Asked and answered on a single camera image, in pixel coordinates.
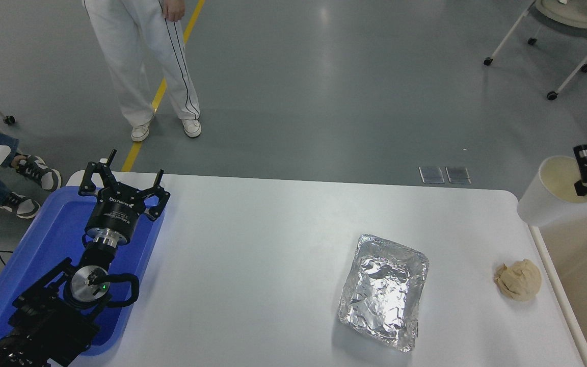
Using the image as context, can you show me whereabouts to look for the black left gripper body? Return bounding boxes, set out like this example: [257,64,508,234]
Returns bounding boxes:
[85,186,147,241]

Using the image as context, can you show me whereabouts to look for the white paper cup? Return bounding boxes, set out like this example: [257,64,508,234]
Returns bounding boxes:
[517,155,587,228]

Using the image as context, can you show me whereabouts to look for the person's hand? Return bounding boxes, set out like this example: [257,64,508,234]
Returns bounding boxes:
[163,0,186,22]

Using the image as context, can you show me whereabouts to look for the seated person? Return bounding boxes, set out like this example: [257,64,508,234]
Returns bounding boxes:
[0,118,63,221]

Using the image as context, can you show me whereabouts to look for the blue plastic tray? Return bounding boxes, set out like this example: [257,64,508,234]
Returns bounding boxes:
[0,186,167,356]

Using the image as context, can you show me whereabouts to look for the large pale bin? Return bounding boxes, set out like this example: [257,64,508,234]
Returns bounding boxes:
[528,197,587,367]

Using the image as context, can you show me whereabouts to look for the standing person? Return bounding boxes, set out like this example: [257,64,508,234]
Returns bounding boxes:
[84,0,202,142]

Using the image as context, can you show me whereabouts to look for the crumpled tan paper ball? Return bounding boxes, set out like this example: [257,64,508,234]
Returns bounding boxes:
[494,259,542,302]

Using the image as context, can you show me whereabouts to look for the metal floor plate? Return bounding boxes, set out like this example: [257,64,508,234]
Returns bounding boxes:
[419,166,445,184]
[445,166,471,185]

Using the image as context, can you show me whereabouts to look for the white wheeled chair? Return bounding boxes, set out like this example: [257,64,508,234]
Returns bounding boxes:
[484,0,587,101]

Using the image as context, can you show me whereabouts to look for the silver foil tray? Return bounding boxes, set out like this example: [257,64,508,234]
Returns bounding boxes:
[338,234,430,352]

